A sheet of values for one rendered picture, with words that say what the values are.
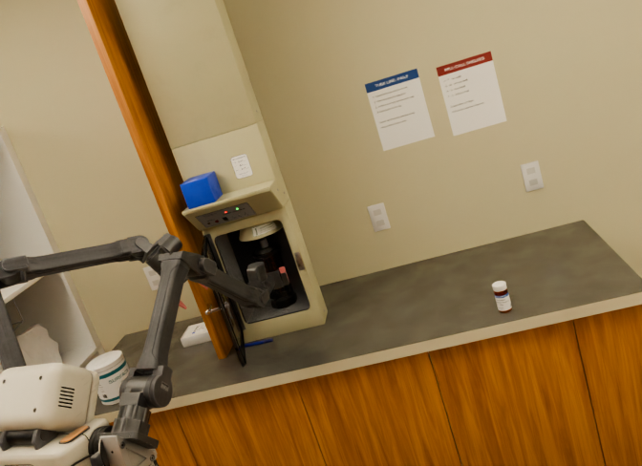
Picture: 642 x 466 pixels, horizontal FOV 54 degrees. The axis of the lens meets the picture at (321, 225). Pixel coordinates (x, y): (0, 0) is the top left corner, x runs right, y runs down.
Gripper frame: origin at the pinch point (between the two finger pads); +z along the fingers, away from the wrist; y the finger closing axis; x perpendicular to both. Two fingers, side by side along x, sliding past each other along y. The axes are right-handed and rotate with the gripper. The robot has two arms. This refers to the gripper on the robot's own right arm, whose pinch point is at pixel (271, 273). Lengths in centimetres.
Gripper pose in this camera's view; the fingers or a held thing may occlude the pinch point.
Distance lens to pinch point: 234.7
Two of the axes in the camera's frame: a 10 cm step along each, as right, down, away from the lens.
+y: -9.5, 2.5, 1.8
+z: 1.1, -2.7, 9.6
